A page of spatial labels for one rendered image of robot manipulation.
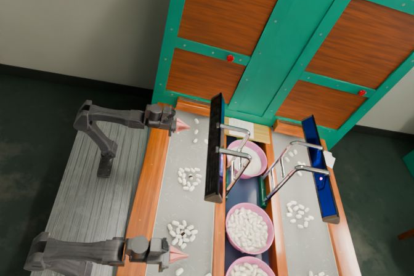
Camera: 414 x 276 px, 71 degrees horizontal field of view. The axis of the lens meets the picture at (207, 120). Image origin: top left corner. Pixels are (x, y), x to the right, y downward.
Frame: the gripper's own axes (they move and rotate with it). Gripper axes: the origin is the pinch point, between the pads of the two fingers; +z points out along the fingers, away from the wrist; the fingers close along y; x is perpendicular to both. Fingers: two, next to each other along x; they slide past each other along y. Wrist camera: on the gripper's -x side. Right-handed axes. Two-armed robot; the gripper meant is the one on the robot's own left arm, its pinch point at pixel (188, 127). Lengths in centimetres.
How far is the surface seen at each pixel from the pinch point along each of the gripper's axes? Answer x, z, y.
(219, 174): -4.2, 13.1, -26.8
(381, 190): 103, 227, 45
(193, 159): 32.9, 11.1, 4.1
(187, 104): 21.1, 4.0, 36.4
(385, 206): 103, 224, 27
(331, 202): -4, 67, -34
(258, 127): 28, 55, 34
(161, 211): 33.2, -5.5, -29.3
